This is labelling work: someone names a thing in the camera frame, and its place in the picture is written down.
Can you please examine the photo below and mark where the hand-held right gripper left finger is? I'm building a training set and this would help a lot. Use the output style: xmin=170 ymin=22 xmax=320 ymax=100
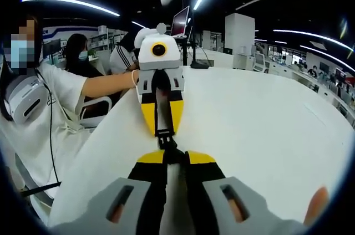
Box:
xmin=49 ymin=150 xmax=170 ymax=235

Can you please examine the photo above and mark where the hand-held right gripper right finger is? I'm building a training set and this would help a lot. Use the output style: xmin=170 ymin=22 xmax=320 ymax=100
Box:
xmin=183 ymin=150 xmax=310 ymax=235

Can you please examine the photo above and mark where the person's right hand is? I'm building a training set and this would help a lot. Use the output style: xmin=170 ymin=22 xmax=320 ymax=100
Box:
xmin=303 ymin=186 xmax=329 ymax=226

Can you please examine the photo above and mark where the black laptop stand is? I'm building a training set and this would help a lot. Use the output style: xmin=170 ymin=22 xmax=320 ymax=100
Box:
xmin=179 ymin=35 xmax=214 ymax=70

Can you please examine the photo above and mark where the open laptop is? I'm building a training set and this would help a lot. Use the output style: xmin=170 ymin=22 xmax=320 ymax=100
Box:
xmin=169 ymin=4 xmax=192 ymax=38

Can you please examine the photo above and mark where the white armchair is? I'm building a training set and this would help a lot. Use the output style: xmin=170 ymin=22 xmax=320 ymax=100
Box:
xmin=79 ymin=96 xmax=113 ymax=129

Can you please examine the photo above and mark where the person's upper body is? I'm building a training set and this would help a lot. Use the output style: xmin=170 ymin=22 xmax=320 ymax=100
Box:
xmin=0 ymin=16 xmax=94 ymax=191

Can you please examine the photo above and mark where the white office chair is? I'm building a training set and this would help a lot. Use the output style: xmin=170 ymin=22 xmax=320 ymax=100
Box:
xmin=252 ymin=52 xmax=267 ymax=73

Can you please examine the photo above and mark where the white chest device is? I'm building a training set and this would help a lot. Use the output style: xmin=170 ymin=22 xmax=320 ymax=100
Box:
xmin=5 ymin=75 xmax=48 ymax=124

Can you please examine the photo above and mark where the thin ceiling light strip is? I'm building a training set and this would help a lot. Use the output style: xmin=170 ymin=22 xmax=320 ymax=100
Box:
xmin=273 ymin=29 xmax=354 ymax=52
xmin=307 ymin=45 xmax=353 ymax=65

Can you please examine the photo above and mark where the black strap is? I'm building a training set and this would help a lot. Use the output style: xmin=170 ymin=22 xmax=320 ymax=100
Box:
xmin=21 ymin=181 xmax=62 ymax=198

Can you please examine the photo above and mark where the black device cable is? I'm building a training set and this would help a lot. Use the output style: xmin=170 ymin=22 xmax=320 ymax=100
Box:
xmin=34 ymin=67 xmax=63 ymax=186

